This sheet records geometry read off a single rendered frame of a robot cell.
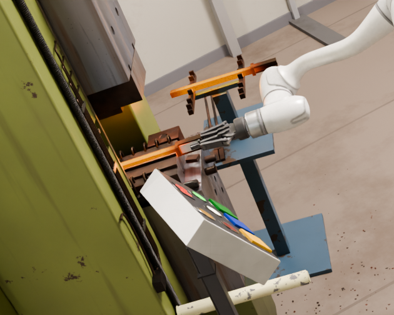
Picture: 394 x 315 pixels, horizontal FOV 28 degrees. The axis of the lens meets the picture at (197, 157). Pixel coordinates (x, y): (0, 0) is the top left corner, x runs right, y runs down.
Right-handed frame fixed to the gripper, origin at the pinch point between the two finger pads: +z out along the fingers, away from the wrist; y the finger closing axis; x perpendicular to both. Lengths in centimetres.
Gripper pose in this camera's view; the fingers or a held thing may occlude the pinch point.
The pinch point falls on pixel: (190, 145)
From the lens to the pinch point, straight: 264.9
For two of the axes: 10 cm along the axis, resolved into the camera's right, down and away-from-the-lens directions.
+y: 0.0, -5.3, 8.5
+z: -9.4, 3.0, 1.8
